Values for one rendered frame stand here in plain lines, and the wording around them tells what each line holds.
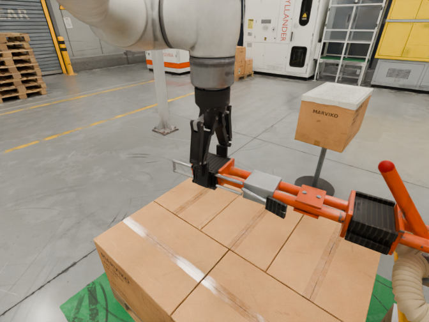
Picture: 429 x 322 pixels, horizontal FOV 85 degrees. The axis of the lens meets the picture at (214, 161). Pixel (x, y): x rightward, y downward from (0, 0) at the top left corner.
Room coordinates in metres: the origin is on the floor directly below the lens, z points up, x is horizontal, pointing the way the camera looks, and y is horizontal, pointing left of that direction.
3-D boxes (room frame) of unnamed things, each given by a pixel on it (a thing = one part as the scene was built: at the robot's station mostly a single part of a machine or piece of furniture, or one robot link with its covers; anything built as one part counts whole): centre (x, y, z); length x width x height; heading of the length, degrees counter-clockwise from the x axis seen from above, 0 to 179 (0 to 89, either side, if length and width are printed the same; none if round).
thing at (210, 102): (0.50, 0.00, 1.37); 0.08 x 0.07 x 0.09; 148
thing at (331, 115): (2.01, -1.06, 0.82); 0.60 x 0.40 x 0.40; 140
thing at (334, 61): (7.22, -3.68, 0.32); 1.25 x 0.52 x 0.63; 53
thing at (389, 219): (0.33, -0.29, 1.20); 0.10 x 0.08 x 0.06; 149
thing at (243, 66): (7.99, -0.49, 0.45); 1.21 x 1.03 x 0.91; 53
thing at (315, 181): (2.01, -1.06, 0.31); 0.40 x 0.40 x 0.62
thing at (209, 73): (0.50, 0.00, 1.44); 0.09 x 0.09 x 0.06
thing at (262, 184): (0.44, -0.11, 1.20); 0.07 x 0.07 x 0.04; 59
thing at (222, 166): (0.51, 0.00, 1.20); 0.08 x 0.07 x 0.05; 59
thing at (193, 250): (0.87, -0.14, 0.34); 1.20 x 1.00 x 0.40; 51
